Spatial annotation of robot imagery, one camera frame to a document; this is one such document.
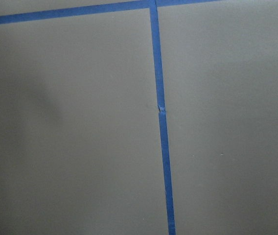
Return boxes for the blue tape strip long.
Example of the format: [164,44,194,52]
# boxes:
[149,0,176,235]

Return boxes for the blue tape strip crossing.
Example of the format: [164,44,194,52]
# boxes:
[0,0,203,24]

